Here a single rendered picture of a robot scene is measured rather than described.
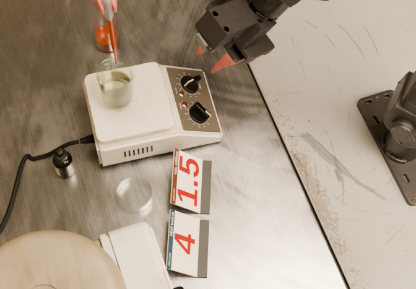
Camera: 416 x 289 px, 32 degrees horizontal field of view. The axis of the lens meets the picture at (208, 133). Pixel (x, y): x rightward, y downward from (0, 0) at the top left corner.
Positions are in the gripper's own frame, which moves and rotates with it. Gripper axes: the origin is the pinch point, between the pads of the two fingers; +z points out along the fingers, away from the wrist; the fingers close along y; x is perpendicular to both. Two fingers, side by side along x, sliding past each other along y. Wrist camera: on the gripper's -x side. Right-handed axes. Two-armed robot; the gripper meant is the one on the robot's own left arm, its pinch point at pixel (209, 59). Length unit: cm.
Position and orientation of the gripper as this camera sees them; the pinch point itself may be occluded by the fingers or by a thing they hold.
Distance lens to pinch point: 111.5
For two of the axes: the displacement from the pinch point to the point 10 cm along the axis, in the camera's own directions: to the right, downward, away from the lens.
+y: 5.8, 8.1, -1.1
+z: -5.3, 4.8, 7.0
